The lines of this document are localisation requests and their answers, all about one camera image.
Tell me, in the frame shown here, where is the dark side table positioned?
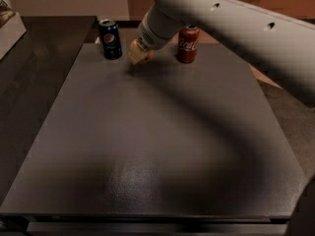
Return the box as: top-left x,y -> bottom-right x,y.
0,16 -> 96,204

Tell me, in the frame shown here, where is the blue pepsi can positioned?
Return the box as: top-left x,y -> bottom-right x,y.
98,19 -> 122,60

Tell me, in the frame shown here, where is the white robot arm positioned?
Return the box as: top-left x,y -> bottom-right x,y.
128,0 -> 315,107

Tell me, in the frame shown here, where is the white box on side table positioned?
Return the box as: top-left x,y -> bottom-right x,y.
0,0 -> 27,60

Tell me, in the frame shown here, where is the red coca-cola can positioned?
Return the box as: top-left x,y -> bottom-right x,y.
177,26 -> 200,63

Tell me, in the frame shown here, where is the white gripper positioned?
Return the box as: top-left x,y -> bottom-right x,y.
127,12 -> 174,65

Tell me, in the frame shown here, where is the orange fruit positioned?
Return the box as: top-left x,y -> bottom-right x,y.
138,50 -> 154,64

